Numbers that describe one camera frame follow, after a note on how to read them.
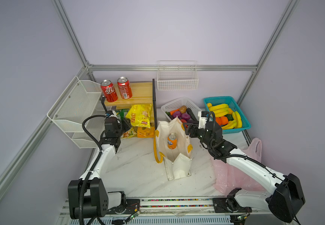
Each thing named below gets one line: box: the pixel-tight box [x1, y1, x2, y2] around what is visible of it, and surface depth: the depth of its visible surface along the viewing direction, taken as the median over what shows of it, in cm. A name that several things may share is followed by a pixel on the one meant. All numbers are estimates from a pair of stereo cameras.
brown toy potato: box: [179, 105, 187, 114], surface depth 115 cm
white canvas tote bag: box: [153, 116, 193, 181], surface depth 86 cm
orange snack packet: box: [136, 126, 156, 138], surface depth 100 cm
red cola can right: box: [117, 76, 133, 100], surface depth 73 cm
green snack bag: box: [115, 108, 130, 121], surface depth 91 cm
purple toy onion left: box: [172, 110, 182, 119], surface depth 113 cm
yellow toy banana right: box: [227, 111, 243, 129], surface depth 105 cm
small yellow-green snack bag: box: [120, 127, 138, 140], surface depth 100 cm
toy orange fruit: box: [218, 116, 229, 126], surface depth 107 cm
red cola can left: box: [100, 79, 119, 103], surface depth 72 cm
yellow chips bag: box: [125, 104, 153, 129], surface depth 88 cm
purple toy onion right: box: [181, 112, 191, 121], surface depth 110 cm
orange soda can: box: [167, 133, 178, 150], surface depth 92 cm
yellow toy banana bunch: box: [206, 102, 229, 118], surface depth 109 cm
